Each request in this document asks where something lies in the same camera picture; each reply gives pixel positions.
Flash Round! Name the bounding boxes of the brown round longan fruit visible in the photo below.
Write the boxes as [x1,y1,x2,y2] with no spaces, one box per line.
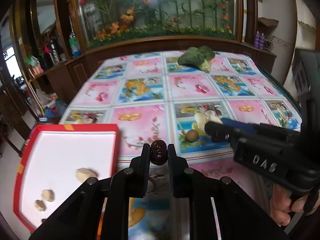
[185,129,199,142]

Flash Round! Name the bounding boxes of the square tan cake piece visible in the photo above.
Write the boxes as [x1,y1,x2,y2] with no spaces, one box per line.
[41,189,55,202]

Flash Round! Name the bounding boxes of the beige rectangular cake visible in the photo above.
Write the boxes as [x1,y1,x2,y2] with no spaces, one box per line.
[75,168,98,183]

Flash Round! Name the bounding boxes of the dark red jujube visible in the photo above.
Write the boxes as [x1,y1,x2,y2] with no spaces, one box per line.
[150,140,168,166]

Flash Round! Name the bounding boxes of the person's right hand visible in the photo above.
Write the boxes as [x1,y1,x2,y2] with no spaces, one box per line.
[270,184,319,226]

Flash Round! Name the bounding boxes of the red gift box tray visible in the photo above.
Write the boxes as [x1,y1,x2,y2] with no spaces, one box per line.
[13,124,120,233]

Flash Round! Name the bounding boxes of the colourful fruit print tablecloth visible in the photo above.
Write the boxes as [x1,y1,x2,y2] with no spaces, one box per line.
[61,50,301,211]

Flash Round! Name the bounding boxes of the green leafy bok choy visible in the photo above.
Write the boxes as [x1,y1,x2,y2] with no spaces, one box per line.
[177,46,215,73]

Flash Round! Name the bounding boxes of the purple bottles on shelf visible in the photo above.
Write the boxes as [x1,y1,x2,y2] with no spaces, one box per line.
[254,31,265,50]

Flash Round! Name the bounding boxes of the green snack bag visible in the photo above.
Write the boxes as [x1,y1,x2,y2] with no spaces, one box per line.
[25,55,44,78]

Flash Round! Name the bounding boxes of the steel thermos flask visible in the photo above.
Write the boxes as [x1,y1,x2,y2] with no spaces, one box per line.
[49,40,60,65]

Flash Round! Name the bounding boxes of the green plastic bottle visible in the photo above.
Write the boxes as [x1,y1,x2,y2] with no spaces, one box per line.
[69,31,81,57]

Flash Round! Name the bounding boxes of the wooden glass display cabinet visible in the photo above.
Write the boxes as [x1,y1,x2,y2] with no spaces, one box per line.
[8,0,276,102]

